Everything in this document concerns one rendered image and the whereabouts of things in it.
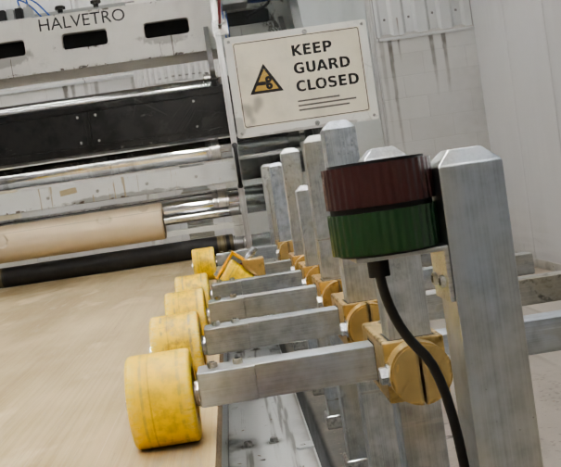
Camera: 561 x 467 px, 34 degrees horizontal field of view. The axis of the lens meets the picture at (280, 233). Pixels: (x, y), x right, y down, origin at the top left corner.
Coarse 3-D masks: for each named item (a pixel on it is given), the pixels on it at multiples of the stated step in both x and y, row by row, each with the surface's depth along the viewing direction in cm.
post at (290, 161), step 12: (288, 156) 173; (288, 168) 173; (300, 168) 173; (288, 180) 173; (300, 180) 173; (288, 192) 173; (288, 204) 173; (288, 216) 177; (300, 240) 174; (300, 252) 174
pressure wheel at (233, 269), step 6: (228, 264) 177; (234, 264) 177; (240, 264) 179; (228, 270) 176; (234, 270) 176; (240, 270) 177; (246, 270) 178; (222, 276) 175; (228, 276) 175; (234, 276) 175; (240, 276) 176; (246, 276) 176; (252, 276) 177
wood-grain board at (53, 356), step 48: (48, 288) 276; (96, 288) 251; (144, 288) 230; (0, 336) 174; (48, 336) 163; (96, 336) 154; (144, 336) 146; (0, 384) 122; (48, 384) 117; (96, 384) 112; (0, 432) 93; (48, 432) 90; (96, 432) 87
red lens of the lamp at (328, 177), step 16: (400, 160) 47; (416, 160) 48; (336, 176) 48; (352, 176) 47; (368, 176) 47; (384, 176) 47; (400, 176) 47; (416, 176) 48; (432, 176) 49; (336, 192) 48; (352, 192) 48; (368, 192) 47; (384, 192) 47; (400, 192) 47; (416, 192) 48; (432, 192) 49; (336, 208) 49; (352, 208) 48
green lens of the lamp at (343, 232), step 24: (336, 216) 49; (360, 216) 48; (384, 216) 47; (408, 216) 47; (432, 216) 48; (336, 240) 49; (360, 240) 48; (384, 240) 47; (408, 240) 47; (432, 240) 48
